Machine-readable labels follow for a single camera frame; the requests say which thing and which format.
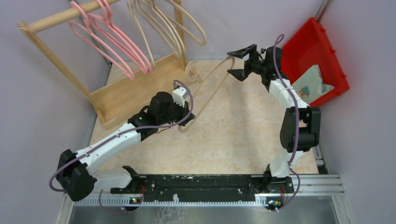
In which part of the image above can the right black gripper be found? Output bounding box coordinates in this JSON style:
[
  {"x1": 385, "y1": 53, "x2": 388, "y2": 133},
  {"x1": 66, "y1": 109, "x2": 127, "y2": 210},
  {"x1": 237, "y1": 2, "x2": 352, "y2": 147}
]
[{"x1": 227, "y1": 45, "x2": 268, "y2": 82}]

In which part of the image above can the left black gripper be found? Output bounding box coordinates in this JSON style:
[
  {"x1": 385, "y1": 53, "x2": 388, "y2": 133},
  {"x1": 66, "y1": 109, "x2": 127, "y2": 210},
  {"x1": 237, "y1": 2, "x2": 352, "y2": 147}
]
[{"x1": 158, "y1": 98, "x2": 196, "y2": 126}]

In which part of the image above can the beige hanger with left hook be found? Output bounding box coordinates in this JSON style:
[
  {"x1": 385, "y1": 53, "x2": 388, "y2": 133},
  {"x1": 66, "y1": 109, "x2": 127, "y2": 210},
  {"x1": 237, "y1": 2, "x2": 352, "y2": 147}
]
[{"x1": 178, "y1": 56, "x2": 235, "y2": 133}]

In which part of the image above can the pink plastic hanger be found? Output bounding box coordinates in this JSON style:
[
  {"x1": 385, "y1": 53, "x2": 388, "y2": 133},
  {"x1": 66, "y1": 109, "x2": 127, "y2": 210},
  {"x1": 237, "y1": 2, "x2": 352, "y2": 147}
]
[{"x1": 100, "y1": 0, "x2": 152, "y2": 74}]

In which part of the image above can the beige plastic hanger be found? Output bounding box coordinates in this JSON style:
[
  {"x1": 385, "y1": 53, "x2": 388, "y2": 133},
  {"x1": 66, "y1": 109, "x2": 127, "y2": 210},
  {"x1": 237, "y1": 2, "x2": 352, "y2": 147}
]
[{"x1": 127, "y1": 0, "x2": 155, "y2": 71}]

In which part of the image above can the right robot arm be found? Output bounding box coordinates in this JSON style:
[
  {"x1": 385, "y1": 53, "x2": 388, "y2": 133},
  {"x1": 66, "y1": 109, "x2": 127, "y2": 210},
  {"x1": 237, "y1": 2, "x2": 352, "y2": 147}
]
[{"x1": 227, "y1": 44, "x2": 321, "y2": 193}]

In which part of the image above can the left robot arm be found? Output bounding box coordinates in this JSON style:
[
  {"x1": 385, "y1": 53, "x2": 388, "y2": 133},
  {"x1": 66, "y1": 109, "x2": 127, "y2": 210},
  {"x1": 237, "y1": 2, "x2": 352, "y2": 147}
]
[{"x1": 50, "y1": 86, "x2": 195, "y2": 202}]

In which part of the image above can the wooden hanger rack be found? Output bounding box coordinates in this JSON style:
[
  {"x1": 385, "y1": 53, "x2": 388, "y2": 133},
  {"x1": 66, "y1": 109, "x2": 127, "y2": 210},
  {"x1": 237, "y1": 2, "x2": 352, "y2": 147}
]
[{"x1": 17, "y1": 0, "x2": 187, "y2": 129}]

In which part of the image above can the red plastic bin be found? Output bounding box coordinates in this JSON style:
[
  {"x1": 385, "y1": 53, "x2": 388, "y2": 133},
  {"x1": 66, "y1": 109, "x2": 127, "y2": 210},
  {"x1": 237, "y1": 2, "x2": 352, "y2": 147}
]
[{"x1": 281, "y1": 17, "x2": 349, "y2": 107}]

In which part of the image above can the printed cloth in bin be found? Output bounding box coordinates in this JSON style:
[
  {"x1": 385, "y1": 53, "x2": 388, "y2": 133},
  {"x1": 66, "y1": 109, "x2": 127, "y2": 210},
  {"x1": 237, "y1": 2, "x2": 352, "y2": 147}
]
[{"x1": 292, "y1": 64, "x2": 334, "y2": 105}]

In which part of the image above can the black base bar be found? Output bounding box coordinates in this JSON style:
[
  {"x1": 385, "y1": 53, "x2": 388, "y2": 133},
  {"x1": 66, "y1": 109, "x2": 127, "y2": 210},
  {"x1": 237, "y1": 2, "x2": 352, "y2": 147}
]
[{"x1": 110, "y1": 174, "x2": 295, "y2": 203}]

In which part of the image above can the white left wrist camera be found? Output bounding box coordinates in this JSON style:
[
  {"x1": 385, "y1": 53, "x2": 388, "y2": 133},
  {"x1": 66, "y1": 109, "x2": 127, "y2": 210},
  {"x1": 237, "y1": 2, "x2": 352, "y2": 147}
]
[{"x1": 172, "y1": 86, "x2": 189, "y2": 108}]

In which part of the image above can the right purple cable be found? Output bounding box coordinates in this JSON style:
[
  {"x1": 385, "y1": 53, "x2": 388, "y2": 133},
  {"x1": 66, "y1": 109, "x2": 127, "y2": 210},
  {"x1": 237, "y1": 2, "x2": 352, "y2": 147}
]
[{"x1": 272, "y1": 34, "x2": 301, "y2": 213}]

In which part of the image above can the aluminium rail frame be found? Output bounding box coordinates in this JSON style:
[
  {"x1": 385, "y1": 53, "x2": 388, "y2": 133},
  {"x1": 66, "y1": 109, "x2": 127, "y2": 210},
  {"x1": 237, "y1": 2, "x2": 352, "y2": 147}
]
[{"x1": 57, "y1": 174, "x2": 354, "y2": 224}]

